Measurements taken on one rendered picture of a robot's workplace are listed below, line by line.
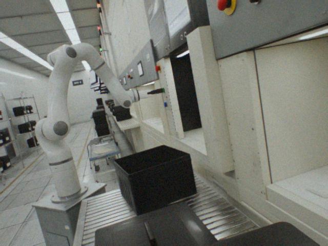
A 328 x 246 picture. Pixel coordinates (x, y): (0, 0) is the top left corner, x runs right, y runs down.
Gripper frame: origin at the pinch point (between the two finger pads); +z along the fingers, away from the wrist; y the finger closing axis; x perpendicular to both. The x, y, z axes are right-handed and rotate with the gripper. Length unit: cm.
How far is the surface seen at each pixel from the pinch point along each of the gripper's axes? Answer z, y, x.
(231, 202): -1, 84, -44
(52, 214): -75, 37, -48
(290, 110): 16, 99, -12
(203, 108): -2, 75, -9
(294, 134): 16, 99, -20
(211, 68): 0, 82, 5
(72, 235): -67, 45, -58
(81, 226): -57, 66, -44
